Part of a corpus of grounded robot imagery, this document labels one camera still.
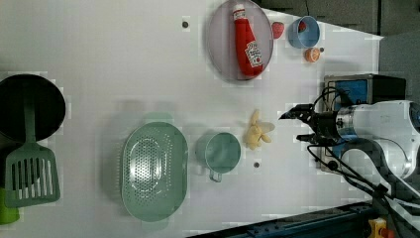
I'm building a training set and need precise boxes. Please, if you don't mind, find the red strawberry in bowl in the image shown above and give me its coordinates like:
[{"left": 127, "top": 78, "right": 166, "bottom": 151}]
[{"left": 298, "top": 22, "right": 307, "bottom": 33}]

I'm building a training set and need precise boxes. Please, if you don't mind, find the lime green cup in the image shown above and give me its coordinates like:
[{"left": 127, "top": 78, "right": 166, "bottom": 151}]
[{"left": 0, "top": 187, "right": 20, "bottom": 225}]

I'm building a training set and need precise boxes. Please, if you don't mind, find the green perforated colander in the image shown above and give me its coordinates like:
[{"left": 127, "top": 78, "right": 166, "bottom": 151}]
[{"left": 120, "top": 112, "right": 189, "bottom": 223}]

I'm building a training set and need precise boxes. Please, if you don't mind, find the yellow plush peeled banana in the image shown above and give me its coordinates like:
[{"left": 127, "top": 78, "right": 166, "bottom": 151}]
[{"left": 245, "top": 110, "right": 275, "bottom": 150}]

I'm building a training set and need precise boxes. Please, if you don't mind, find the red toy strawberry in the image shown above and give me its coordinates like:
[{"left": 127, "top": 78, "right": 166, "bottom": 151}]
[{"left": 271, "top": 22, "right": 284, "bottom": 40}]

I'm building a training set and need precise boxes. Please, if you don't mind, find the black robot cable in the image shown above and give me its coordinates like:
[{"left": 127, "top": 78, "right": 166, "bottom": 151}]
[{"left": 306, "top": 143, "right": 420, "bottom": 232}]

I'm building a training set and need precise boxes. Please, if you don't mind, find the red ketchup bottle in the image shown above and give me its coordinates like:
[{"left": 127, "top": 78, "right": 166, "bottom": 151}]
[{"left": 233, "top": 4, "right": 263, "bottom": 77}]

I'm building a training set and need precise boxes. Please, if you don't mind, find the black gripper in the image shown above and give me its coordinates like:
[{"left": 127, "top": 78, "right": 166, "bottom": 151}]
[{"left": 279, "top": 103, "right": 340, "bottom": 146}]

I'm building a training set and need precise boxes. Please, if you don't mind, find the grey oval plate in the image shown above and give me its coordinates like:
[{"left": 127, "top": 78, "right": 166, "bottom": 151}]
[{"left": 206, "top": 0, "right": 273, "bottom": 82}]

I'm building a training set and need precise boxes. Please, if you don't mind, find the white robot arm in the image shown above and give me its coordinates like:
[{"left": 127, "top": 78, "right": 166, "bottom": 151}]
[{"left": 280, "top": 100, "right": 419, "bottom": 215}]

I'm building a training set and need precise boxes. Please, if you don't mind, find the green slotted spatula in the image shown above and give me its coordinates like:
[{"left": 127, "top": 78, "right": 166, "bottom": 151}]
[{"left": 5, "top": 84, "right": 60, "bottom": 208}]

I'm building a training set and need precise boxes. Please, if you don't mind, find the orange slice toy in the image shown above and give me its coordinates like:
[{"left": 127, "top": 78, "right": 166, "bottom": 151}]
[{"left": 304, "top": 48, "right": 321, "bottom": 62}]

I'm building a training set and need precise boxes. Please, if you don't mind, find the black frying pan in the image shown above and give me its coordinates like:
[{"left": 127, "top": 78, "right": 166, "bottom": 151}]
[{"left": 0, "top": 74, "right": 66, "bottom": 143}]

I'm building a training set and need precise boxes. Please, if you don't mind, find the green measuring cup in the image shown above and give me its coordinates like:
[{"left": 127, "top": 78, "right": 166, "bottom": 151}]
[{"left": 195, "top": 132, "right": 242, "bottom": 182}]

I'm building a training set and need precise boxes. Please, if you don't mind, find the blue bowl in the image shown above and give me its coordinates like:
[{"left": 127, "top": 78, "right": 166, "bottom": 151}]
[{"left": 288, "top": 16, "right": 320, "bottom": 49}]

